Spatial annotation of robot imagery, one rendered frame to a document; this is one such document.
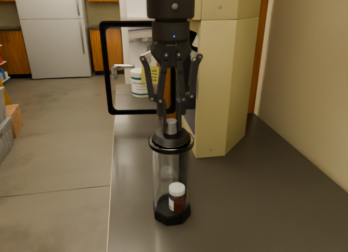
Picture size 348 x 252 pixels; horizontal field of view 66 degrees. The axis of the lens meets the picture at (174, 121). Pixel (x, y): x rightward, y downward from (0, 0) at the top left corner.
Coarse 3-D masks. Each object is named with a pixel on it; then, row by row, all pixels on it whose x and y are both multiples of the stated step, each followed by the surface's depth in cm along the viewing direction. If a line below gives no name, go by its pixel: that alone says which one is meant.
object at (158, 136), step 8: (168, 120) 62; (176, 120) 62; (160, 128) 65; (168, 128) 61; (176, 128) 62; (152, 136) 63; (160, 136) 61; (168, 136) 61; (176, 136) 61; (184, 136) 61; (160, 144) 60; (168, 144) 59; (176, 144) 60
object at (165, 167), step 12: (156, 144) 61; (156, 156) 62; (168, 156) 60; (180, 156) 61; (156, 168) 64; (168, 168) 62; (180, 168) 62; (156, 180) 65; (168, 180) 63; (180, 180) 64; (156, 192) 67; (168, 192) 65; (180, 192) 65; (156, 204) 69; (168, 204) 66; (180, 204) 67
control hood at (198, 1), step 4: (196, 0) 76; (200, 0) 76; (196, 4) 76; (200, 4) 77; (196, 8) 77; (200, 8) 77; (196, 12) 77; (200, 12) 78; (196, 16) 78; (200, 16) 78
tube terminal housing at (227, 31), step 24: (216, 0) 77; (240, 0) 79; (192, 24) 89; (216, 24) 80; (240, 24) 83; (216, 48) 83; (240, 48) 88; (216, 72) 86; (240, 72) 93; (216, 96) 89; (240, 96) 98; (216, 120) 93; (240, 120) 105; (216, 144) 97
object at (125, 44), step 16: (112, 32) 107; (128, 32) 108; (144, 32) 108; (112, 48) 110; (128, 48) 110; (144, 48) 110; (112, 64) 112; (128, 64) 113; (112, 80) 115; (128, 80) 116; (144, 80) 116; (112, 96) 118; (128, 96) 119; (144, 96) 119
